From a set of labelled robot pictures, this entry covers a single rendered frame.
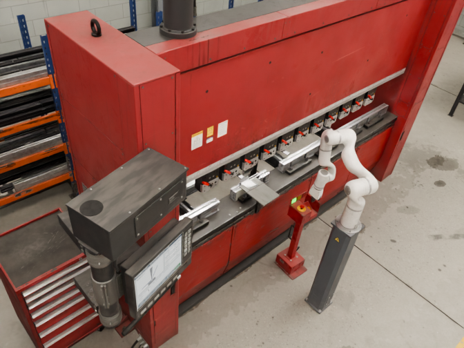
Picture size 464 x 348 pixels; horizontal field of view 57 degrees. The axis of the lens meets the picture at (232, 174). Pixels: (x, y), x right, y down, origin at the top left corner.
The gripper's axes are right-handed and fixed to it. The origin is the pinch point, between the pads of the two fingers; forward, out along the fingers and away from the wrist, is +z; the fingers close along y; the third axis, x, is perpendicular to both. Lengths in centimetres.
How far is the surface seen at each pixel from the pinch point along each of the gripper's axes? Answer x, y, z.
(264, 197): -44.4, -14.8, -14.3
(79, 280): -191, -9, -36
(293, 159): 10.1, -37.8, -9.2
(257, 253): -25, -20, 82
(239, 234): -60, -18, 25
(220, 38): -88, -39, -141
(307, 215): -9.4, 5.7, 7.9
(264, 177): -26.0, -35.0, -8.9
